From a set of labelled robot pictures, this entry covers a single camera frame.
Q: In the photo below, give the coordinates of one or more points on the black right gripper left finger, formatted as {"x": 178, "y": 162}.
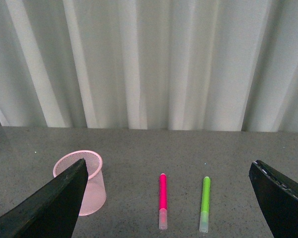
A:
{"x": 52, "y": 211}

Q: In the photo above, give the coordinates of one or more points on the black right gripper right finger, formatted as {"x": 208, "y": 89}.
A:
{"x": 277, "y": 196}

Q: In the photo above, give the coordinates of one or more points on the pink highlighter pen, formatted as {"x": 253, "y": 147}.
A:
{"x": 162, "y": 202}

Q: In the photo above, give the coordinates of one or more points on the pink mesh pen cup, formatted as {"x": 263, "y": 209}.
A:
{"x": 95, "y": 193}

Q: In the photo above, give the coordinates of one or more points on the green highlighter pen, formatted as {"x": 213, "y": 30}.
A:
{"x": 205, "y": 206}

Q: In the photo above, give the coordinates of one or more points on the white pleated curtain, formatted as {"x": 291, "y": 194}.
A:
{"x": 220, "y": 65}

